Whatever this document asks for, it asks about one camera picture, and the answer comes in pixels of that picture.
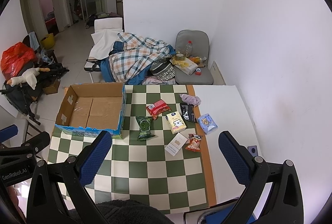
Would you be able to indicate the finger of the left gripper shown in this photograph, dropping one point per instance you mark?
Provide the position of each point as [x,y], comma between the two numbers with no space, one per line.
[8,133]

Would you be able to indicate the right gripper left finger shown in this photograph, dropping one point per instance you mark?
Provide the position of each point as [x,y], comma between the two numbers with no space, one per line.
[45,201]

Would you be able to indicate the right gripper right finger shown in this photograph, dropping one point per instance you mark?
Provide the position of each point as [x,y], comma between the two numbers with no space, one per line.
[284,203]

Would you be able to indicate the orange snack packet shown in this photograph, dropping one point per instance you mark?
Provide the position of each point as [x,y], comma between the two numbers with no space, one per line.
[194,143]

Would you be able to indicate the blue tissue pack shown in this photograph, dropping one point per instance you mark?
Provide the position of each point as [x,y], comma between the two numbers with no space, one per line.
[207,124]

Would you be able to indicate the green snack packet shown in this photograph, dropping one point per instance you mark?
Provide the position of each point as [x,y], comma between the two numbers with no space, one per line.
[144,124]

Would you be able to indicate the white cigarette box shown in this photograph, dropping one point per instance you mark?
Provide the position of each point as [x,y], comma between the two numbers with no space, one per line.
[176,144]

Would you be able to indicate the black snack packet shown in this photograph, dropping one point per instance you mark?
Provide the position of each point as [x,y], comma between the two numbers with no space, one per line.
[187,111]

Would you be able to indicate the yellow tissue pack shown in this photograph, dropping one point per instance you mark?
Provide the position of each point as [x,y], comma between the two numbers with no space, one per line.
[175,122]

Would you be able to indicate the red snack packet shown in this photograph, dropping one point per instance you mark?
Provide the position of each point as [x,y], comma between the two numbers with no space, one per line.
[157,108]

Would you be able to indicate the purple cloth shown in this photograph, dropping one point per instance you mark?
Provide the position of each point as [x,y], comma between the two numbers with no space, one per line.
[189,99]

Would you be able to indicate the black stroller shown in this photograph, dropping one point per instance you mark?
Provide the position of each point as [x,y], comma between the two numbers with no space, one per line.
[22,96]

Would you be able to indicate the white goose plush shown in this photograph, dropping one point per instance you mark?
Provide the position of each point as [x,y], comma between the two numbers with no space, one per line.
[29,77]

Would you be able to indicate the red plastic bag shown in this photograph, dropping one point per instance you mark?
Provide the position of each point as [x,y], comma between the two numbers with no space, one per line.
[14,58]

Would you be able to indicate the open cardboard box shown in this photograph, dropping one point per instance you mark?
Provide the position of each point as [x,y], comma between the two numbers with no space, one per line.
[90,108]

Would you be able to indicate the yellow bucket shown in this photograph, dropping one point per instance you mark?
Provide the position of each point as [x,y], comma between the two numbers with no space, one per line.
[48,41]

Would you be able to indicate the green white checkered mat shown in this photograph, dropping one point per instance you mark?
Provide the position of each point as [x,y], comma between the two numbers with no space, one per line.
[143,170]

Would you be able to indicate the plaid blanket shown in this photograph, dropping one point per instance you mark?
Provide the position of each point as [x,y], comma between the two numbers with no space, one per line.
[132,57]

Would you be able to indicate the white bench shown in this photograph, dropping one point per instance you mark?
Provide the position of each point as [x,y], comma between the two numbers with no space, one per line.
[105,34]

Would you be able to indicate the small red white box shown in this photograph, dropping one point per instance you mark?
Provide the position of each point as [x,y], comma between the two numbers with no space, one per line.
[198,72]

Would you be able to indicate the black white patterned bag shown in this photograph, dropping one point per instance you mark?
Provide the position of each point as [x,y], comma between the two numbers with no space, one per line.
[163,71]

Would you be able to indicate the cream snack box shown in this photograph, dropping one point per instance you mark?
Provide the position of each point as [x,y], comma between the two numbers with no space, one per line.
[185,65]

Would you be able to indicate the plastic bottle red cap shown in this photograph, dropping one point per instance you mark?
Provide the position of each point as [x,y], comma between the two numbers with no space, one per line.
[188,49]

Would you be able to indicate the grey chair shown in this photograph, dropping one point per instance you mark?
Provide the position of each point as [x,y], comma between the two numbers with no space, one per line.
[200,56]

